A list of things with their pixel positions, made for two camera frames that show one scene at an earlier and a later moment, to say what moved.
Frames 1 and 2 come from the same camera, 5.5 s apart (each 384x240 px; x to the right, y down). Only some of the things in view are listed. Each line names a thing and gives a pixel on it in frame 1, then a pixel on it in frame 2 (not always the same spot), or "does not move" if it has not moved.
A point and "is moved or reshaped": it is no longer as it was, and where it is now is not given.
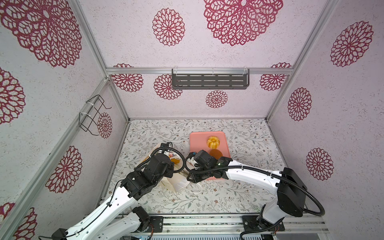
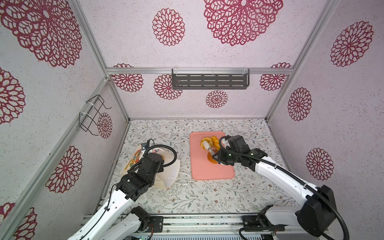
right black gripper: [194, 179] -> [219, 158]
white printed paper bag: [178, 180] -> [168, 172]
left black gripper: [170, 167] does not move
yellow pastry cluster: [213, 142] does not move
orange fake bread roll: [176, 161] is moved or reshaped
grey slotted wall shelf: [210, 78] does not move
